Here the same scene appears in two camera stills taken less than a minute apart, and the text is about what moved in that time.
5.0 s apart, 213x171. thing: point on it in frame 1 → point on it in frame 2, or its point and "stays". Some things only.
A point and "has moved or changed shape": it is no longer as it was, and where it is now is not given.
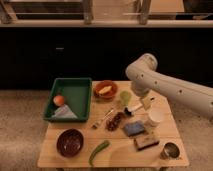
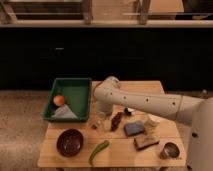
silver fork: [108, 115] has moved or changed shape
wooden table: [125, 130] stays
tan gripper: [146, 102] → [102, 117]
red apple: [59, 100] stays
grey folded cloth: [64, 112] stays
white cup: [155, 117] stays
